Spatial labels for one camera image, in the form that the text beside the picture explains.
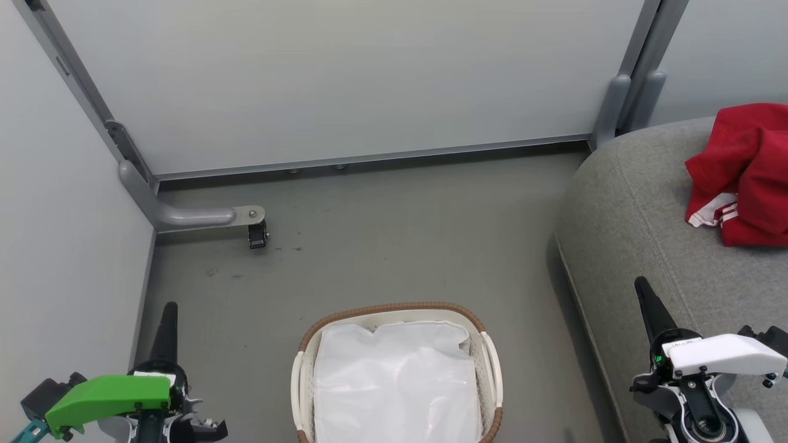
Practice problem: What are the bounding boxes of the grey partition bottom rail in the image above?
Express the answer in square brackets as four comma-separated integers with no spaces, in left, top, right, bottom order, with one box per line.
[154,134,593,183]

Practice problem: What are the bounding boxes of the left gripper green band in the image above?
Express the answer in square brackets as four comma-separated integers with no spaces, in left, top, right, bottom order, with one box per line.
[45,301,228,443]

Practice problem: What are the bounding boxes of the white laundry basket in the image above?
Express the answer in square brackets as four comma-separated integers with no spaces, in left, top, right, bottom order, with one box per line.
[291,301,504,443]

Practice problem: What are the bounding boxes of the grey partition post with hinge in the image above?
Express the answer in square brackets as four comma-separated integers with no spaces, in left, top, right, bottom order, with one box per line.
[12,0,159,185]

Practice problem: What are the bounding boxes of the grey metal partition foot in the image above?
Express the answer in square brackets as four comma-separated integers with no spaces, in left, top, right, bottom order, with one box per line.
[119,160,267,234]

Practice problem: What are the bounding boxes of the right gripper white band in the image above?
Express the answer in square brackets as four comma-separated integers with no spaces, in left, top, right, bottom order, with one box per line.
[631,277,788,420]

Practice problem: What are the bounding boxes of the grey fabric sofa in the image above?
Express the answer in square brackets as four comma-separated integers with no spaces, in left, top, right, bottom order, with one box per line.
[554,117,788,443]

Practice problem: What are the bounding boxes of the teal cable connector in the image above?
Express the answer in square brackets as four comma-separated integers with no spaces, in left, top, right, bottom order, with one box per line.
[9,421,47,443]

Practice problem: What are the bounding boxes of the white basket liner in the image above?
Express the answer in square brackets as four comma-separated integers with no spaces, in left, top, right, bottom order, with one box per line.
[313,321,484,443]

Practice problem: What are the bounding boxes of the red clothing with white stripes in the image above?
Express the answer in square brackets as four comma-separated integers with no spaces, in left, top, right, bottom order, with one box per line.
[685,103,788,248]

